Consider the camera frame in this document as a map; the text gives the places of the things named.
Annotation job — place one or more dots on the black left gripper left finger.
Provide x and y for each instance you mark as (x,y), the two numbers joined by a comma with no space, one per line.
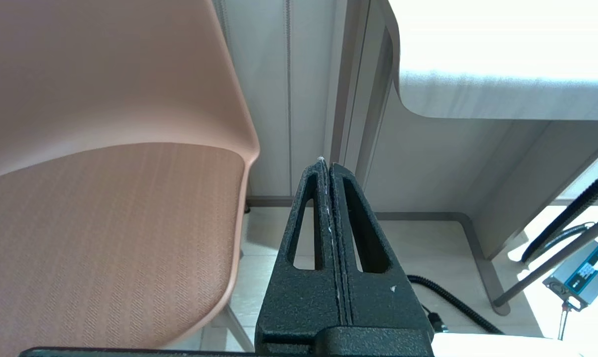
(303,297)

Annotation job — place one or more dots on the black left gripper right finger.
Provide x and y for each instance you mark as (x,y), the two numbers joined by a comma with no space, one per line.
(378,297)

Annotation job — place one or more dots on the light wood shelf table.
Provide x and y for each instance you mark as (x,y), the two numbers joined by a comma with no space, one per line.
(442,163)

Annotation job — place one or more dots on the pinkish brown chair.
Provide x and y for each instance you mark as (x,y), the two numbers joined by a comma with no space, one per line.
(105,208)

